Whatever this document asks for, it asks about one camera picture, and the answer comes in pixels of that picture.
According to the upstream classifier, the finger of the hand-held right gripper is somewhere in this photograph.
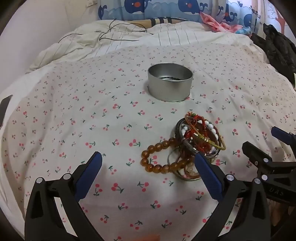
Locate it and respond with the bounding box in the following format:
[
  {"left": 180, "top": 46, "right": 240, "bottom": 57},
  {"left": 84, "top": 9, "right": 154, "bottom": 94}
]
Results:
[
  {"left": 270, "top": 126, "right": 296, "bottom": 145},
  {"left": 242, "top": 141, "right": 273, "bottom": 180}
]

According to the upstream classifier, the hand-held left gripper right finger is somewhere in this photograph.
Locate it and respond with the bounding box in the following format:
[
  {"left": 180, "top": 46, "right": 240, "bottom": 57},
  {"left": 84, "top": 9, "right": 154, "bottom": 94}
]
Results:
[{"left": 195, "top": 152, "right": 271, "bottom": 241}]

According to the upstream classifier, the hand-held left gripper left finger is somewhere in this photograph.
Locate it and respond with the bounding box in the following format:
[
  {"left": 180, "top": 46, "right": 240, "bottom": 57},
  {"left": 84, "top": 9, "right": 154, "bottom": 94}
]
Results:
[{"left": 24, "top": 151, "right": 103, "bottom": 241}]

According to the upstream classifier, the clear thin bangle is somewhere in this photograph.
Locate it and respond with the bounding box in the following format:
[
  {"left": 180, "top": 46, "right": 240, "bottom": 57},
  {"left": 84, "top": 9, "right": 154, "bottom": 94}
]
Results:
[{"left": 167, "top": 151, "right": 204, "bottom": 181}]

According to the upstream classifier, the thin gold bangle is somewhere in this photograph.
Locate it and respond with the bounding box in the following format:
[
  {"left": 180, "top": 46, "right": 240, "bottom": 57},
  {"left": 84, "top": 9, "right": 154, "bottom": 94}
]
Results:
[{"left": 185, "top": 116, "right": 226, "bottom": 151}]

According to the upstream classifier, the white bead bracelet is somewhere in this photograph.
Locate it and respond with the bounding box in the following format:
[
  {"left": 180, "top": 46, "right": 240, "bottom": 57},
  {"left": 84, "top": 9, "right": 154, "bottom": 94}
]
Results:
[{"left": 180, "top": 120, "right": 219, "bottom": 149}]

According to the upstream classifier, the red bead bracelet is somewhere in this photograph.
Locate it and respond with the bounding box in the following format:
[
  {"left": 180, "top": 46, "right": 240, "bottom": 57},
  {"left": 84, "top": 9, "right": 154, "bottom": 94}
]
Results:
[{"left": 185, "top": 112, "right": 210, "bottom": 151}]

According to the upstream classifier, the amber bead bracelet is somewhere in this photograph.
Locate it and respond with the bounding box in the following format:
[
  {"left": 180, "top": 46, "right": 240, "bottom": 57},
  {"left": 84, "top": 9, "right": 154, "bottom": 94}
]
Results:
[{"left": 140, "top": 137, "right": 197, "bottom": 174}]

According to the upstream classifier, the round metal tin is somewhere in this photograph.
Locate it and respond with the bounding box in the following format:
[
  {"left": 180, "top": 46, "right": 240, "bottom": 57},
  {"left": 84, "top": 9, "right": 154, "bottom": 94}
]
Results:
[{"left": 147, "top": 62, "right": 193, "bottom": 102}]

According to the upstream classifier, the cherry print bed sheet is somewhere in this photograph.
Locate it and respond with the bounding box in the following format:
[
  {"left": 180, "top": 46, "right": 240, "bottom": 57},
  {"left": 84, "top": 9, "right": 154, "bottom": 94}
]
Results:
[{"left": 0, "top": 43, "right": 296, "bottom": 241}]

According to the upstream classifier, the black jacket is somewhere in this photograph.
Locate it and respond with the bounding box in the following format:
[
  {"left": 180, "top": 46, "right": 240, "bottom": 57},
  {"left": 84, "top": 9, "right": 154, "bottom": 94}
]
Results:
[{"left": 251, "top": 23, "right": 296, "bottom": 86}]

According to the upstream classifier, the dark flat phone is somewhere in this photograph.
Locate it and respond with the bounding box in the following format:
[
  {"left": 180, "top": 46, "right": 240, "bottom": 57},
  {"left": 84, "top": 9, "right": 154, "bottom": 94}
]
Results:
[{"left": 0, "top": 95, "right": 13, "bottom": 127}]

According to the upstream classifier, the light blue cloth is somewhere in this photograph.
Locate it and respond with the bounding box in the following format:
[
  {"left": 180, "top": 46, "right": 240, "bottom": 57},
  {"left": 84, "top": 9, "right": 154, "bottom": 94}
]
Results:
[{"left": 236, "top": 26, "right": 252, "bottom": 36}]

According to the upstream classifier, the pink cloth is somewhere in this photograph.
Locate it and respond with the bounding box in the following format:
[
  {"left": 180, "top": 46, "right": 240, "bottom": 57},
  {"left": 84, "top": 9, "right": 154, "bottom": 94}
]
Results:
[{"left": 200, "top": 11, "right": 243, "bottom": 33}]

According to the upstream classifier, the yellow black striped pillow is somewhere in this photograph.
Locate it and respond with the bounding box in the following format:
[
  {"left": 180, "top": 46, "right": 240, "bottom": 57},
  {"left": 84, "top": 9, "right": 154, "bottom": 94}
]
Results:
[{"left": 125, "top": 17, "right": 185, "bottom": 25}]

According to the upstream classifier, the whale print blue cloth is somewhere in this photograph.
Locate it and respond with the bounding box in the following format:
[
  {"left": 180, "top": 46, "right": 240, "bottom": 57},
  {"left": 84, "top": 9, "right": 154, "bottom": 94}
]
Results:
[{"left": 97, "top": 0, "right": 262, "bottom": 33}]

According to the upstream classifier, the black cable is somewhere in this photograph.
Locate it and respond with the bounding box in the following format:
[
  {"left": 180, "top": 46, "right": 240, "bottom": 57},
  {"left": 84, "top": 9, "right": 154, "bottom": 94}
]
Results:
[{"left": 58, "top": 19, "right": 148, "bottom": 43}]

